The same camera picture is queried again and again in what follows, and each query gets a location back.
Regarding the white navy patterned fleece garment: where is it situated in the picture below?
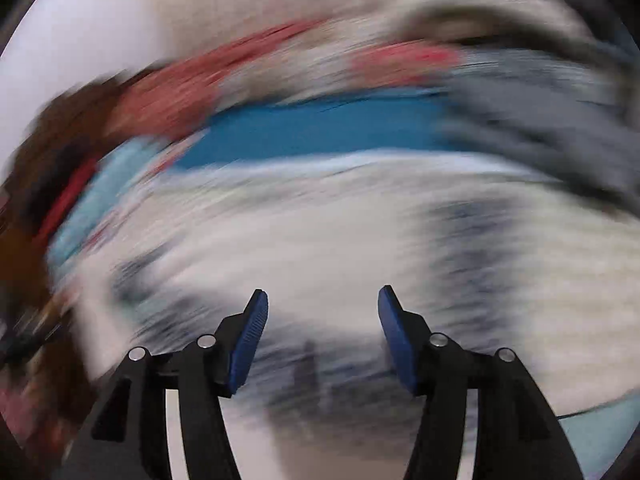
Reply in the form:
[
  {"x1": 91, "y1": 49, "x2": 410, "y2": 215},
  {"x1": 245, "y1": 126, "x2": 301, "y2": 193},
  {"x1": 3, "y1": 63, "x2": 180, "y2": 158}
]
[{"x1": 74, "y1": 159, "x2": 640, "y2": 480}]

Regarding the patterned teal beige bedsheet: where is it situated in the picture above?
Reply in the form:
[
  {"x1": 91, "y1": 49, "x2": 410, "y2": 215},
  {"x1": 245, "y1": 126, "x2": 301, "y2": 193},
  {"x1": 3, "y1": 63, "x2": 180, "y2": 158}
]
[{"x1": 49, "y1": 89, "x2": 640, "y2": 476}]

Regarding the red patchwork quilt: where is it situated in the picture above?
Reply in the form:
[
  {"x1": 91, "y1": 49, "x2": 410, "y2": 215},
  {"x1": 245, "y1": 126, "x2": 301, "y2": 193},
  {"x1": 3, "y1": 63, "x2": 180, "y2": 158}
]
[{"x1": 106, "y1": 21, "x2": 464, "y2": 141}]

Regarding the dark grey padded jacket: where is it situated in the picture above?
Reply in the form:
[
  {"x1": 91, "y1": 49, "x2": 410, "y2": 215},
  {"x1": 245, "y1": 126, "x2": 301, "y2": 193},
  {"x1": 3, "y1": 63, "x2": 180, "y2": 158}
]
[{"x1": 399, "y1": 4, "x2": 640, "y2": 212}]

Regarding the carved dark wooden headboard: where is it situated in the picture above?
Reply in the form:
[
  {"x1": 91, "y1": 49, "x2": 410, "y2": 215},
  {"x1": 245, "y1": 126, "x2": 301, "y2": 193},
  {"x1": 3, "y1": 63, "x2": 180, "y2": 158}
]
[{"x1": 1, "y1": 77, "x2": 129, "y2": 308}]

